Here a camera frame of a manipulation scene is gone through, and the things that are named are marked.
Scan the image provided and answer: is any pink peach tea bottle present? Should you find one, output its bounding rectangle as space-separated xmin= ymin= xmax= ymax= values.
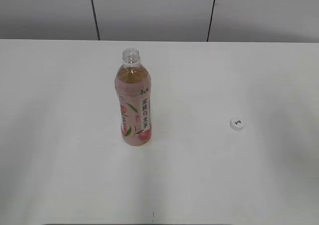
xmin=115 ymin=48 xmax=152 ymax=146

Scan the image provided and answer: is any white bottle cap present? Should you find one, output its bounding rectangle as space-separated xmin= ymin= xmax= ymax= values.
xmin=229 ymin=117 xmax=245 ymax=131

